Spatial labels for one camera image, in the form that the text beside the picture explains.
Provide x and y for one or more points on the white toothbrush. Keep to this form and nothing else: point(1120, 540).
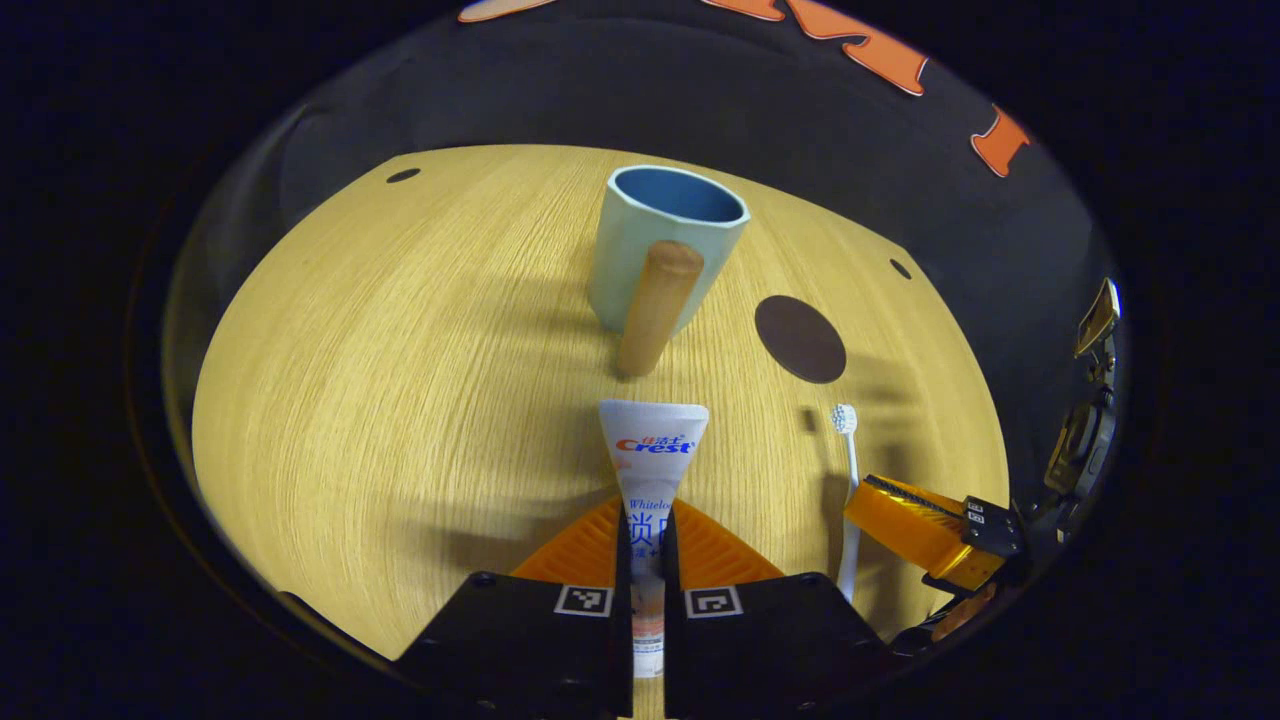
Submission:
point(851, 470)

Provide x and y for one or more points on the dark brown round coaster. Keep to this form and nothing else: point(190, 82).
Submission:
point(800, 340)

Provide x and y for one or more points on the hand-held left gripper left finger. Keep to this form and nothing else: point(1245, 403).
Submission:
point(623, 640)

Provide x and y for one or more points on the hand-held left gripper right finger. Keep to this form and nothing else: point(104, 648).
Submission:
point(672, 640)

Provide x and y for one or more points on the white toothpaste tube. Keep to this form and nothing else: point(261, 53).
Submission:
point(650, 450)

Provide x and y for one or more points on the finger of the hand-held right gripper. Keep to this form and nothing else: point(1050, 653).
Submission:
point(920, 525)
point(960, 612)

